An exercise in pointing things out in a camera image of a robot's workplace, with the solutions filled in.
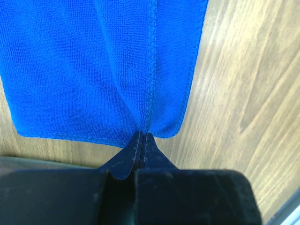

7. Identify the blue towel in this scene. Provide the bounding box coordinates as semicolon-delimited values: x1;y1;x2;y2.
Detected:
0;0;208;147

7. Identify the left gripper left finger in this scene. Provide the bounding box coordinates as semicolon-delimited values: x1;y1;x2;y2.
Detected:
99;132;143;180

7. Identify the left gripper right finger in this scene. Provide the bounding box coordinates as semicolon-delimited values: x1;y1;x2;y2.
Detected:
139;133;178;170

